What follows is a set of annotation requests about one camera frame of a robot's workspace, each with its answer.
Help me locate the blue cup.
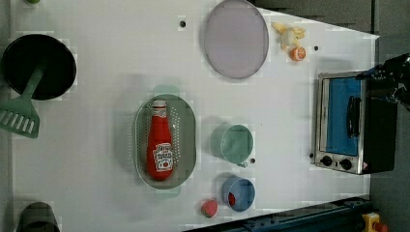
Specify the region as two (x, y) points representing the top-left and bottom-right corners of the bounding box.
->
(221, 176), (255, 212)

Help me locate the small green object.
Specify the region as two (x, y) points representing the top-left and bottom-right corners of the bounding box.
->
(25, 0), (41, 4)

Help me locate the green oval strainer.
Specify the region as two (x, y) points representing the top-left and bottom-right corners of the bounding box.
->
(132, 85), (196, 199)

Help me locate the red toy in blue cup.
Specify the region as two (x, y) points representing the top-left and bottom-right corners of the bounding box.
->
(228, 192), (236, 207)

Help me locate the blue metal frame rail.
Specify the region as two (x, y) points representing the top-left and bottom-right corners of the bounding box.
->
(184, 197), (372, 232)

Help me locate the black utensil holder cup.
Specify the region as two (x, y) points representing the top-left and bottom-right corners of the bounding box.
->
(2, 34), (76, 101)

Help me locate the orange slice toy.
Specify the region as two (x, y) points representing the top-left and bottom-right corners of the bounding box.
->
(289, 46), (307, 62)

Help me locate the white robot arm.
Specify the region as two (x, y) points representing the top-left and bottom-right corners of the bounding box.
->
(356, 53), (410, 109)

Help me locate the red ketchup bottle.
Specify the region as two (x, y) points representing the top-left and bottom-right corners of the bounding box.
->
(147, 100), (174, 181)

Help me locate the green slotted spatula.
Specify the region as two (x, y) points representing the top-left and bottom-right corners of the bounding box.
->
(0, 62), (46, 138)

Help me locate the dark grey cup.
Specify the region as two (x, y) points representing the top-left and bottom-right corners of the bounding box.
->
(15, 202), (61, 232)

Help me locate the red strawberry toy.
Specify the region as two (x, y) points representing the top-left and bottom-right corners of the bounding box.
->
(201, 199), (219, 218)

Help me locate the yellow red clamp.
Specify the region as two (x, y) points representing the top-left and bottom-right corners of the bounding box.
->
(362, 213), (389, 232)

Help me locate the silver toaster oven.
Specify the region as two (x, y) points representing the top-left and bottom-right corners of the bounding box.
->
(314, 72), (397, 175)

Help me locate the grey round plate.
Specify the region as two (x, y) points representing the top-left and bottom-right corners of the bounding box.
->
(204, 0), (269, 78)

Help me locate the green mug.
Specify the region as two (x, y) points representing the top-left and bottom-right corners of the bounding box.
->
(210, 124), (253, 168)

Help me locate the yellow peeled banana toy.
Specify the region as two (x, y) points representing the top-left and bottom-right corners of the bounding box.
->
(271, 22), (306, 51)

